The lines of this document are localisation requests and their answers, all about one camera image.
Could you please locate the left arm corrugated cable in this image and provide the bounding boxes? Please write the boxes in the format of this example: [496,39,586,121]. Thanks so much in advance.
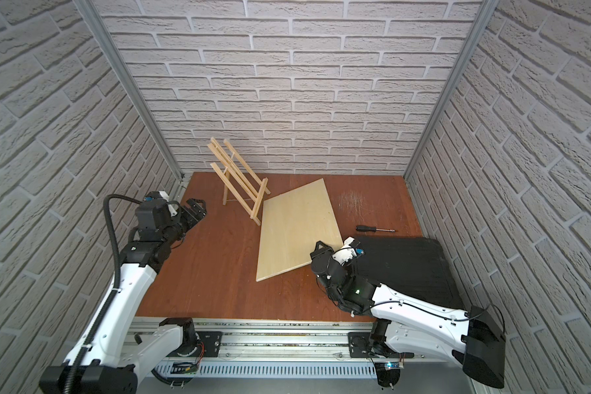
[61,194,144,394]

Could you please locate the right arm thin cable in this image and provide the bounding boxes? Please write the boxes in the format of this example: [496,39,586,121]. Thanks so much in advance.
[319,275,507,336]

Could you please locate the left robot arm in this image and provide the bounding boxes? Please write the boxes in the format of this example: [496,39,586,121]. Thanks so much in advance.
[39,191,207,393]

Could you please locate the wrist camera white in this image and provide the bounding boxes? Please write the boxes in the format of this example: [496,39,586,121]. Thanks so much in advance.
[333,237,364,265]
[144,190,177,217]

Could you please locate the black plastic tool case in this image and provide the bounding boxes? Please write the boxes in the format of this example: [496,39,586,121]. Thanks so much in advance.
[356,236,465,310]

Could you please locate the left corner aluminium profile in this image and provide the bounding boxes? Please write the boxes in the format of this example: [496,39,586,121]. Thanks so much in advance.
[75,0,184,182]

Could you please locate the light plywood board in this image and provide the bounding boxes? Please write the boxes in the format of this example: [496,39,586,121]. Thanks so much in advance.
[256,179,343,282]

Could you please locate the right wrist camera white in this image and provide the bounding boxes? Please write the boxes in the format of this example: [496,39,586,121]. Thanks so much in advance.
[333,237,364,265]

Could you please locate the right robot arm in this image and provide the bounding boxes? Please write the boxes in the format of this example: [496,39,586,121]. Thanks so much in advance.
[310,238,506,389]

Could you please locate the black handled screwdriver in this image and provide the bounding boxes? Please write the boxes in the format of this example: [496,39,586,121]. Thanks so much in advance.
[356,225,396,233]

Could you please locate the corner aluminium profile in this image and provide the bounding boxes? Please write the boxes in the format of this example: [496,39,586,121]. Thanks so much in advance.
[75,0,184,182]
[403,0,499,180]

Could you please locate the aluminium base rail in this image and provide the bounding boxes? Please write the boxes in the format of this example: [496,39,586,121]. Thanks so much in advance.
[155,318,458,380]

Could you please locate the right corner aluminium profile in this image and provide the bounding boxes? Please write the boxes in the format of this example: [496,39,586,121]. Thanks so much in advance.
[403,0,499,180]

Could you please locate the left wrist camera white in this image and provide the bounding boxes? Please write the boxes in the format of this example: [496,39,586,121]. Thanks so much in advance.
[144,190,177,217]

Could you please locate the wooden easel frame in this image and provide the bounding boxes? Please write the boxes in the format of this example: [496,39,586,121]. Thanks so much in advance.
[207,137,271,227]

